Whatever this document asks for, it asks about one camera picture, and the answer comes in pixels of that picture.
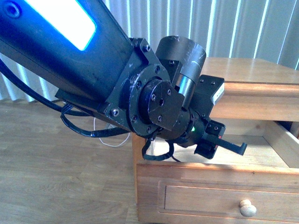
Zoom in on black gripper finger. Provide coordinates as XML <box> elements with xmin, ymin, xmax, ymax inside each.
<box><xmin>218</xmin><ymin>139</ymin><xmax>247</xmax><ymax>155</ymax></box>

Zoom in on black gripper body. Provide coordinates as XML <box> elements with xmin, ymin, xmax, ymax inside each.
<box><xmin>167</xmin><ymin>109</ymin><xmax>226</xmax><ymax>159</ymax></box>

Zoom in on wooden drawer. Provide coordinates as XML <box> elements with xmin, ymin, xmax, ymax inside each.
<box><xmin>135</xmin><ymin>119</ymin><xmax>299</xmax><ymax>224</ymax></box>

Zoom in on light wooden nightstand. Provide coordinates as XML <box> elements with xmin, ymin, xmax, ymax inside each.
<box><xmin>132</xmin><ymin>57</ymin><xmax>299</xmax><ymax>203</ymax></box>

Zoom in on pale green pleated curtain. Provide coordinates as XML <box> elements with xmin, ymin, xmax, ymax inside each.
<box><xmin>0</xmin><ymin>0</ymin><xmax>299</xmax><ymax>103</ymax></box>

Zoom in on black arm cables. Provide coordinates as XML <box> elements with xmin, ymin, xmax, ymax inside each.
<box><xmin>0</xmin><ymin>53</ymin><xmax>180</xmax><ymax>163</ymax></box>

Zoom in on white floor charger with cable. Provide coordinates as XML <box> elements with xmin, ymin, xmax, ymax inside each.
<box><xmin>92</xmin><ymin>116</ymin><xmax>131</xmax><ymax>148</ymax></box>

